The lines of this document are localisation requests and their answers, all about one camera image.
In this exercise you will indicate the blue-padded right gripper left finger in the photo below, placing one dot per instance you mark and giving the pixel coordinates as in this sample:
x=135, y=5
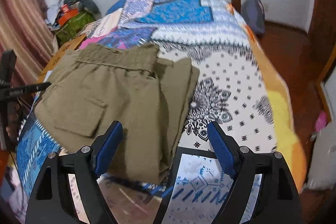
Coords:
x=51, y=198

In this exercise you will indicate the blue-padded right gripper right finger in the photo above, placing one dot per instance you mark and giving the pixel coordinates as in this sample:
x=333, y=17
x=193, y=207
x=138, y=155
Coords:
x=277, y=200

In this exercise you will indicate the olive green pants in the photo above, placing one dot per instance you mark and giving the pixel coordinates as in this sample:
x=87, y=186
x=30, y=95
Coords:
x=148, y=95

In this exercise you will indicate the white clothes and papers pile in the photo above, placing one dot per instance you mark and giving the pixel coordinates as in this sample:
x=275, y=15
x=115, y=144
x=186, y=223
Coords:
x=14, y=200

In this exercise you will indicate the grey white pillow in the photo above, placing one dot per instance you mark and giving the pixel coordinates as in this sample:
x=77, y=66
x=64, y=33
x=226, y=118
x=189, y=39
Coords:
x=321, y=175

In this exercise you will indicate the orange yellow blanket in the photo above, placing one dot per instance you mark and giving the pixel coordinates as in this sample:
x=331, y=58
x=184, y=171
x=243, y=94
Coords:
x=288, y=143

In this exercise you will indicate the striped red curtain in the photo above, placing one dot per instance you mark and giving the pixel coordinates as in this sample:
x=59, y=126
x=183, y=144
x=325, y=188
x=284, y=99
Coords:
x=23, y=30

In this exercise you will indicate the brown cardboard box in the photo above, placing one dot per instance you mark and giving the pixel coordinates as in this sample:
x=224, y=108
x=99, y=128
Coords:
x=70, y=45

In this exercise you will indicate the green patterned bag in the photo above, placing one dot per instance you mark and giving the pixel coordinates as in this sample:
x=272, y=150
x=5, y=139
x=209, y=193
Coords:
x=72, y=27

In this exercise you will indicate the pink item on floor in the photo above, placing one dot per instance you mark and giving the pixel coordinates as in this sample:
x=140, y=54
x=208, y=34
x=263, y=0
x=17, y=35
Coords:
x=321, y=122

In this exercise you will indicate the pink folded cloth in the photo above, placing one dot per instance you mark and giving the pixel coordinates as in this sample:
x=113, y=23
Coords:
x=86, y=42

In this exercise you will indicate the orange box on pile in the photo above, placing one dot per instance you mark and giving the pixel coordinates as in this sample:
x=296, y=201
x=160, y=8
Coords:
x=66, y=14

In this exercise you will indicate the grey cloth on pile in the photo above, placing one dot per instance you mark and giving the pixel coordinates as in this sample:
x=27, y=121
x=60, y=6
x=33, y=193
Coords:
x=87, y=5

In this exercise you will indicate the blue patchwork bedspread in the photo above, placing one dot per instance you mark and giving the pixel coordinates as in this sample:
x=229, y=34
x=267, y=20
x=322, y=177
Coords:
x=230, y=91

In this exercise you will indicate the brown wooden door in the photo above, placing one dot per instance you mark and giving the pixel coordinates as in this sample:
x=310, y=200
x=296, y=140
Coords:
x=321, y=34

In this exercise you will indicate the grey blue backpack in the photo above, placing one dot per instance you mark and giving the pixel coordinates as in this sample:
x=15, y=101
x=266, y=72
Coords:
x=253, y=13

